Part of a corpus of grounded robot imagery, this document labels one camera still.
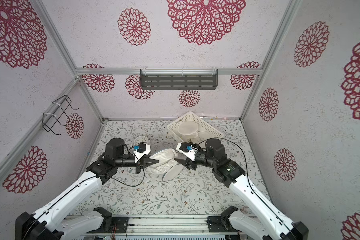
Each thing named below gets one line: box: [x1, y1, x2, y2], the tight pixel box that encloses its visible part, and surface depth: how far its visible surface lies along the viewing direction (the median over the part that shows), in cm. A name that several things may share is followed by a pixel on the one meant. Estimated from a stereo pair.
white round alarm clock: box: [134, 135, 149, 146], surface depth 105 cm
